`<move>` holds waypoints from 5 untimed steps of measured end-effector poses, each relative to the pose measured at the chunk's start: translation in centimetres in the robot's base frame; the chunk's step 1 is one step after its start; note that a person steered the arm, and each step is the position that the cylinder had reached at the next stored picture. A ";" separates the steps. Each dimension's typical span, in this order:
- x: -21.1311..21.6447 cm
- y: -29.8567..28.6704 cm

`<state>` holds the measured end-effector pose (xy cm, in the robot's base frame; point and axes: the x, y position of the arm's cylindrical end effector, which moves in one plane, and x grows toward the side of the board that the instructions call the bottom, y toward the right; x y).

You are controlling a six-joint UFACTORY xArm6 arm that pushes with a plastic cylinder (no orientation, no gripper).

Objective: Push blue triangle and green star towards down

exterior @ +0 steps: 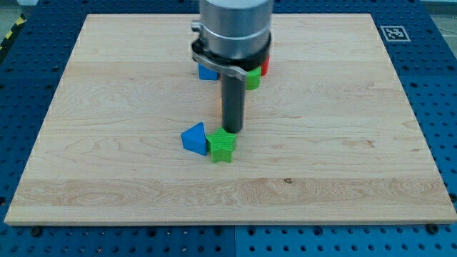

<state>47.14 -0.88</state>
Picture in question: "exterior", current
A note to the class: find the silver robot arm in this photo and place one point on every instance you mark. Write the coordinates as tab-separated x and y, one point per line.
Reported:
233	35

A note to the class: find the blue triangle block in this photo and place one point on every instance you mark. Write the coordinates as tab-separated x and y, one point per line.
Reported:
194	139

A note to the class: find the green star block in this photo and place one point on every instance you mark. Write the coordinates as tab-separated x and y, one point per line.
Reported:
222	144

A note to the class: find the white fiducial marker tag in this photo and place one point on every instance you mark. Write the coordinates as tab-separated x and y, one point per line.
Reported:
395	33

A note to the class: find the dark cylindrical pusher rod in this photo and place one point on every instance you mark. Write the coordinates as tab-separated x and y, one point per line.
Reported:
233	98

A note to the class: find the wooden board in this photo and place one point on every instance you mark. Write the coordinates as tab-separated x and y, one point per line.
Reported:
133	136

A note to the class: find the black yellow hazard tape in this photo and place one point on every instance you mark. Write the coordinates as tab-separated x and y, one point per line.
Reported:
13	33

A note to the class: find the blue cube block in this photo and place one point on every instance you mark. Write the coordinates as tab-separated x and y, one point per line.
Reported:
207	74

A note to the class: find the green round block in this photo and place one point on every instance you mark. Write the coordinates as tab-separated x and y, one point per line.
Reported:
253	78

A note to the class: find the red block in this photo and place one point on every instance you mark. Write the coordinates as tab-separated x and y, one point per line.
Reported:
265	66

